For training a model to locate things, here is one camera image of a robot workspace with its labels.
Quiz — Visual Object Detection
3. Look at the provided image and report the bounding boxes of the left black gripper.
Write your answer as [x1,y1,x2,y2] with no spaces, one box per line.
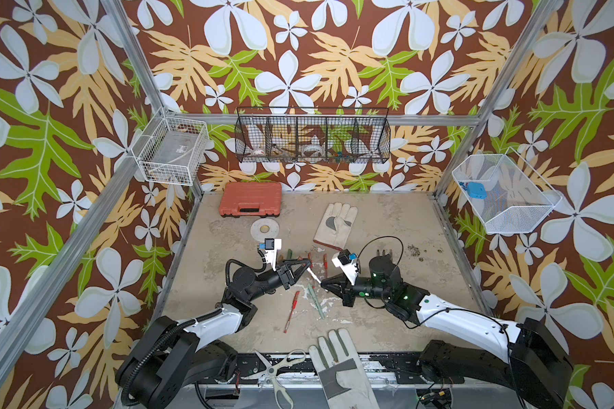
[246,257,309,305]

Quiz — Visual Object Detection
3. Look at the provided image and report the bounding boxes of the brown capped white marker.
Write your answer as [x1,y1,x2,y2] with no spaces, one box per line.
[307,267,322,285]

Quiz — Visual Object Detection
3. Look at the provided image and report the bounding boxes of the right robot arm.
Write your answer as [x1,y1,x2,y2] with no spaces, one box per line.
[320,251,573,408]

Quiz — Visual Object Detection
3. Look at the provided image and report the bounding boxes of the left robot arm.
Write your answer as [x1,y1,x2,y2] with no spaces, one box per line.
[116,259,310,408]

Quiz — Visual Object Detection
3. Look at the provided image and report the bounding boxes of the light green pen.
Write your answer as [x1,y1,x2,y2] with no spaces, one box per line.
[307,286,326,320]

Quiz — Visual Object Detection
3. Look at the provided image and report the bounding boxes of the beige work glove far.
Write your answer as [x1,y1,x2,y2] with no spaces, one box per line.
[313,202,358,251]

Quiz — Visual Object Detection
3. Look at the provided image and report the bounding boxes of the beige work glove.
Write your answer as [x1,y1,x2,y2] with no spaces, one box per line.
[308,328,380,409]
[313,202,358,251]

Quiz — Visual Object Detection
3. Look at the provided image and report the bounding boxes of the red plastic tool case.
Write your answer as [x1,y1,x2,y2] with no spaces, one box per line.
[218,182,282,217]

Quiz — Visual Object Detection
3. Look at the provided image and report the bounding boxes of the beige work glove near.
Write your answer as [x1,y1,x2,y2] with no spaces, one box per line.
[308,328,380,409]

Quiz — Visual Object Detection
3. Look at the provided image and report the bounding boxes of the white tape roll in basket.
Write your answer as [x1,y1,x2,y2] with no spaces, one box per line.
[301,144,324,158]

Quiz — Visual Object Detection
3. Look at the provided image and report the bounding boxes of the blue object in basket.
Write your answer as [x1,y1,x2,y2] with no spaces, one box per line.
[465,182,488,200]

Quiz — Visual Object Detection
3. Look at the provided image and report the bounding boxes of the white mesh basket right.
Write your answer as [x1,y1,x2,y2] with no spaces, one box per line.
[452,153,562,235]

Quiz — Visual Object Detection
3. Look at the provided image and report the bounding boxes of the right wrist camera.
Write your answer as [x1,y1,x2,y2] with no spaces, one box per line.
[332,250,360,285]

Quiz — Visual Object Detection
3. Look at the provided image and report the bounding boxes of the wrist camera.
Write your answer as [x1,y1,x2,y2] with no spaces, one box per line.
[332,250,360,285]
[259,238,281,270]

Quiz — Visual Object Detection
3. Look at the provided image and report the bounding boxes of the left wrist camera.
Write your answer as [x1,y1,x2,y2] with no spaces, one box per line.
[259,238,281,270]

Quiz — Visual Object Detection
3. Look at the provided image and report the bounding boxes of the white handled scissors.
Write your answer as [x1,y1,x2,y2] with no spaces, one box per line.
[243,349,307,409]

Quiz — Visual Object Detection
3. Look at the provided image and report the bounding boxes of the black wire basket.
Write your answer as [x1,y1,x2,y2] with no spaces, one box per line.
[234,107,392,164]

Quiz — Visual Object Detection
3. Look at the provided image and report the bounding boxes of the white wire basket left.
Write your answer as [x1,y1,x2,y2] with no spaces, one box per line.
[133,115,210,186]

